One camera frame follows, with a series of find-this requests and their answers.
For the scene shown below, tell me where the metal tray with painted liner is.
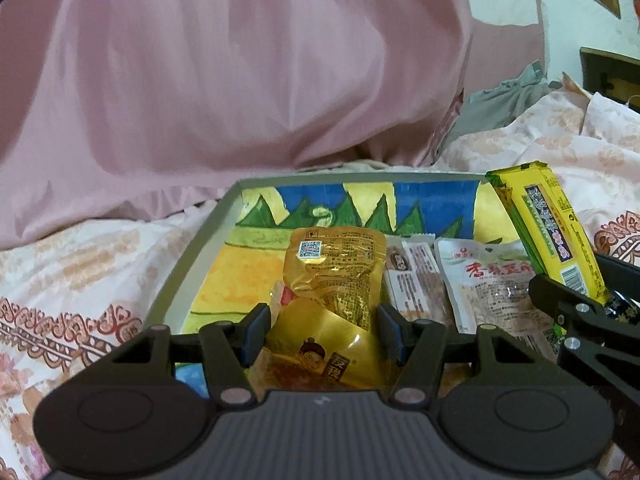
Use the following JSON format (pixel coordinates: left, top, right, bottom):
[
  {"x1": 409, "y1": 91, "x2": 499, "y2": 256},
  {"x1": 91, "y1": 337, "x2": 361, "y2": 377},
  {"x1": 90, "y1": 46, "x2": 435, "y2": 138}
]
[{"x1": 142, "y1": 170, "x2": 566, "y2": 386}]

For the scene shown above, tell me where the white snack packet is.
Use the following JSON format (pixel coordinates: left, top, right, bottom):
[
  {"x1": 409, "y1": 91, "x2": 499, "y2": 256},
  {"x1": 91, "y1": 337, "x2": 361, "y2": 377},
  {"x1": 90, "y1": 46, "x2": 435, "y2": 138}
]
[{"x1": 432, "y1": 237, "x2": 566, "y2": 361}]

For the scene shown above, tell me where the green yellow snack packet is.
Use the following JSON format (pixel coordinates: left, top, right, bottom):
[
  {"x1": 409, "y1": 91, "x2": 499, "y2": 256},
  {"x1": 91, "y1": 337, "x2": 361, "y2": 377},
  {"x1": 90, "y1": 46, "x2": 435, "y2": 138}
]
[{"x1": 485, "y1": 160, "x2": 613, "y2": 307}]

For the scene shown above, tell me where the grey cloth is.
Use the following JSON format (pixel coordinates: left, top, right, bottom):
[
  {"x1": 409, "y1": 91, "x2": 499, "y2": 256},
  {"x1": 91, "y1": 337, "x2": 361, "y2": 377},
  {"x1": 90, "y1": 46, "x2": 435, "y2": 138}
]
[{"x1": 447, "y1": 60, "x2": 563, "y2": 148}]

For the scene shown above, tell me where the dark blue stick packet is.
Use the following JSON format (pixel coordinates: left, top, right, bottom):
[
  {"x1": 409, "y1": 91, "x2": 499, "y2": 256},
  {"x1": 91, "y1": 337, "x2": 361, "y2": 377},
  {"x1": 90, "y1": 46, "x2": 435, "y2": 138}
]
[{"x1": 606, "y1": 292, "x2": 640, "y2": 328}]

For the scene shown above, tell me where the clear brown snack packet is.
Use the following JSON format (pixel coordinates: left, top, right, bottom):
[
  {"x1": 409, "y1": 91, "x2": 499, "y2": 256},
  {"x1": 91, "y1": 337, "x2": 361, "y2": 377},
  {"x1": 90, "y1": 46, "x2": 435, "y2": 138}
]
[{"x1": 384, "y1": 240, "x2": 453, "y2": 326}]

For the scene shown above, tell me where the gold cartoon face snack packet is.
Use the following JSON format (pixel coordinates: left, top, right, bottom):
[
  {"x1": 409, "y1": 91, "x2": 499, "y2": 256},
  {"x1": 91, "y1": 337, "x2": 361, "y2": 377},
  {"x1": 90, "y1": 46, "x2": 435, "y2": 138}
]
[{"x1": 247, "y1": 297, "x2": 403, "y2": 393}]

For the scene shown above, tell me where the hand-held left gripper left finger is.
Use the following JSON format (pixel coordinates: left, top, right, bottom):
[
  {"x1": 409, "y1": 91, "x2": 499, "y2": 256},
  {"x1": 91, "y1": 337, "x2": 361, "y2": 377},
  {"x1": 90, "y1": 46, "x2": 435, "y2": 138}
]
[{"x1": 102, "y1": 302, "x2": 273, "y2": 407}]

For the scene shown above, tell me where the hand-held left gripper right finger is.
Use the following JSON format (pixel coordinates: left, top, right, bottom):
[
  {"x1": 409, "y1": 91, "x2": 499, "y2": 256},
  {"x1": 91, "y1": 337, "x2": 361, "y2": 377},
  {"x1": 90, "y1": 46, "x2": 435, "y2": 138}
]
[{"x1": 376, "y1": 304, "x2": 543, "y2": 407}]

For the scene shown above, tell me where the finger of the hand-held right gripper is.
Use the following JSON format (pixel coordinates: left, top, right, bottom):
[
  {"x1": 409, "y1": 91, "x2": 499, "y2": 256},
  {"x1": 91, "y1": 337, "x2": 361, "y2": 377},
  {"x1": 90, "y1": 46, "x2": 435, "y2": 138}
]
[
  {"x1": 594, "y1": 252, "x2": 640, "y2": 293},
  {"x1": 528, "y1": 272, "x2": 640, "y2": 441}
]

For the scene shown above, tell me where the dark wooden cabinet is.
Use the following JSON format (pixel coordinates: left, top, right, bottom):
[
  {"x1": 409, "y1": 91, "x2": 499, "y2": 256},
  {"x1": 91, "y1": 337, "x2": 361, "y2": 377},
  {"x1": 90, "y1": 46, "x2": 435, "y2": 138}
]
[{"x1": 579, "y1": 46, "x2": 640, "y2": 111}]

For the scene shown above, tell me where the pink curtain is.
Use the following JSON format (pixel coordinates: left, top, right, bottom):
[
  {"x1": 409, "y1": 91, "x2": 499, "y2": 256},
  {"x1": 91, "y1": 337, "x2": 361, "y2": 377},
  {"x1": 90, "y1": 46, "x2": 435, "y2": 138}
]
[{"x1": 0, "y1": 0, "x2": 473, "y2": 251}]

